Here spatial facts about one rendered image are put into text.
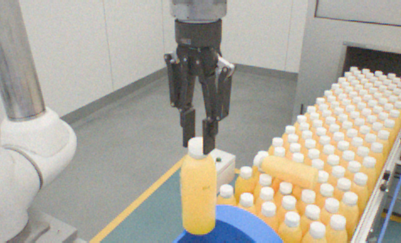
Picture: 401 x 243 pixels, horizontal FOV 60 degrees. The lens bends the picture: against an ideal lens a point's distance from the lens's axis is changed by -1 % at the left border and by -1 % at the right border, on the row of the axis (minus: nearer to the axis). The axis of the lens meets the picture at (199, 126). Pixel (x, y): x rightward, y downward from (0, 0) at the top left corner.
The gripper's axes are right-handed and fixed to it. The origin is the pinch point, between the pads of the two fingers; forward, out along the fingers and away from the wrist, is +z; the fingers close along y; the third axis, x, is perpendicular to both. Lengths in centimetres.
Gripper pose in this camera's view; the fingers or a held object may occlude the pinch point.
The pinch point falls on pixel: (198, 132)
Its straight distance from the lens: 63.6
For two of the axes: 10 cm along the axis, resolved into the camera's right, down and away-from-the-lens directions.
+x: 5.9, -3.8, 7.2
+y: 8.1, 2.7, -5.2
